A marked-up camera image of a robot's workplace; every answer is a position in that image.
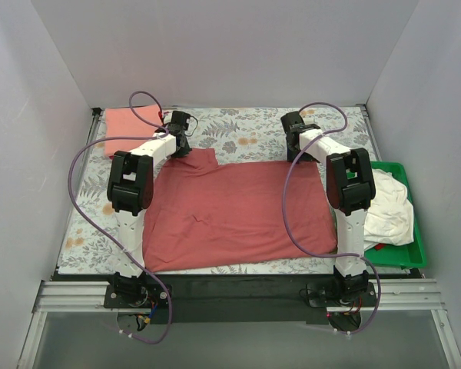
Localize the dusty rose t shirt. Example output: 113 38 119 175
143 149 337 271

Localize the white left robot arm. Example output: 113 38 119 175
107 110 193 308

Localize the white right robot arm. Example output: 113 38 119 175
280 111 376 306

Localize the floral patterned table mat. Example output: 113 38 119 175
57 107 377 274

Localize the folded salmon pink t shirt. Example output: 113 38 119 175
104 105 161 158

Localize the white t shirt red print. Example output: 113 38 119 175
363 169 414 251

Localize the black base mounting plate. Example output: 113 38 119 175
104 274 376 324

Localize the green plastic tray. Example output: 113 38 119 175
364 161 427 269

